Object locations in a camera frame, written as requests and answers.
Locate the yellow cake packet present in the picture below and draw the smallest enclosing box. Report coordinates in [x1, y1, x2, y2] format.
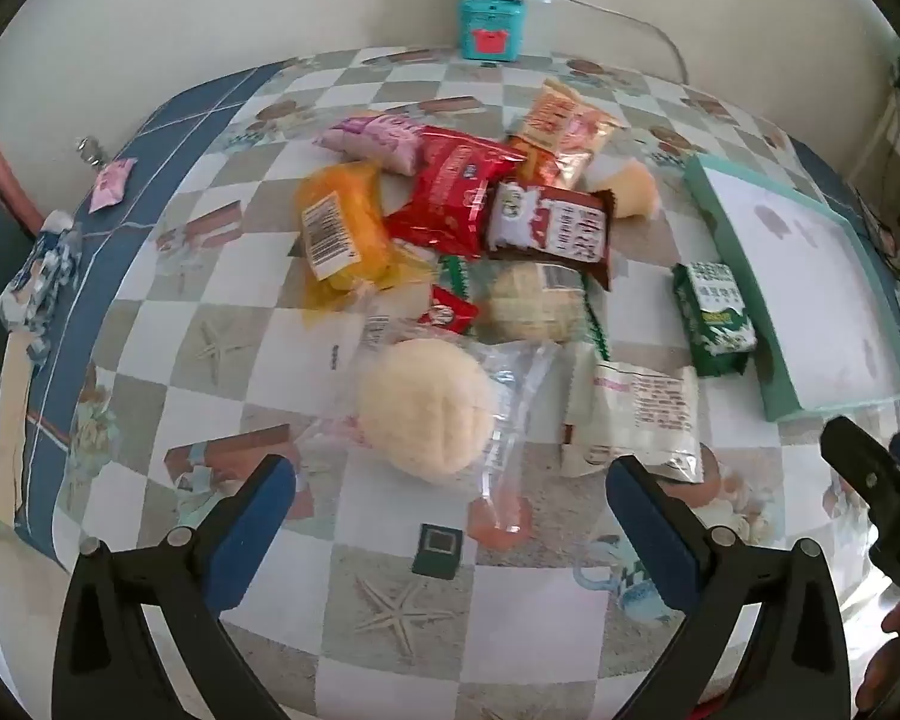
[294, 161, 413, 312]

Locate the round bread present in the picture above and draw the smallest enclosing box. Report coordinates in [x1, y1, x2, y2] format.
[296, 311, 560, 548]

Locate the red snack bag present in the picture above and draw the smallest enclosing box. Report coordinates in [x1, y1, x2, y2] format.
[382, 124, 526, 260]

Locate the blue white crumpled packet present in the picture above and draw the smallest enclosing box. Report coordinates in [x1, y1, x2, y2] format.
[0, 210, 83, 357]

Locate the person's right hand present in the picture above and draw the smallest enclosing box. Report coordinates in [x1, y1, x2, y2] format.
[855, 592, 900, 713]

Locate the small pale cake packet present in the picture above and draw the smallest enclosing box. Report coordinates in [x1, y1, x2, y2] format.
[585, 154, 662, 220]

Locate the white power cable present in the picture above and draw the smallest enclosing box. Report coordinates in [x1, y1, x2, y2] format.
[431, 0, 691, 83]

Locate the pink snack bag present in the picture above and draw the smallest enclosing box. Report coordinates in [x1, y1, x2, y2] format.
[313, 112, 428, 177]

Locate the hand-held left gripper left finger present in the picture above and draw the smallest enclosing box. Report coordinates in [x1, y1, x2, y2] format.
[51, 454, 299, 720]

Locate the teal box with red label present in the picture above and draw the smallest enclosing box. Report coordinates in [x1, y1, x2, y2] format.
[456, 0, 530, 61]

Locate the black cable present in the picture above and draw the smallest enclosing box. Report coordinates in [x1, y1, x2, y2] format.
[855, 187, 900, 391]

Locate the round biscuit packet green edge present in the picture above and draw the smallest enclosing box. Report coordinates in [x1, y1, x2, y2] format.
[441, 255, 614, 362]

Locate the reddish brown wooden bar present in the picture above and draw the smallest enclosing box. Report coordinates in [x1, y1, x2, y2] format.
[0, 127, 46, 237]

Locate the small red candy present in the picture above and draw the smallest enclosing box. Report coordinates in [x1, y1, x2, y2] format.
[418, 285, 479, 335]

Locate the orange beige snack bag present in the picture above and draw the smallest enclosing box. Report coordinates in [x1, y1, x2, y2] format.
[506, 79, 622, 192]

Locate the teal rimmed white tray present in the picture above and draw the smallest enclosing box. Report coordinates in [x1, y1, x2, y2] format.
[682, 154, 900, 422]

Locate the brown and white snack packet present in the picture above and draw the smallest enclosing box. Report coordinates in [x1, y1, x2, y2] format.
[484, 178, 616, 292]

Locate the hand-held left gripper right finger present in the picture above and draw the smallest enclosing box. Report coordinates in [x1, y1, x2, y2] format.
[605, 454, 852, 720]

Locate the small pink packet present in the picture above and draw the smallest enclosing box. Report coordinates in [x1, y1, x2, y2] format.
[88, 157, 137, 212]

